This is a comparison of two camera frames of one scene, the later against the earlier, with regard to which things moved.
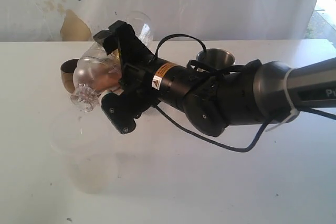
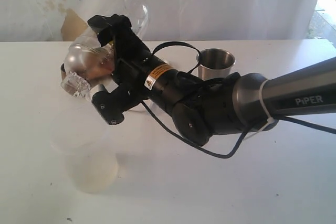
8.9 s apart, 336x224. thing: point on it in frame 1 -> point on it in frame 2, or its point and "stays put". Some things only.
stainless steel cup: x=217 y=58 stays put
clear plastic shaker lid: x=90 y=77 -> x=74 y=83
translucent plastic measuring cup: x=88 y=148 stays put
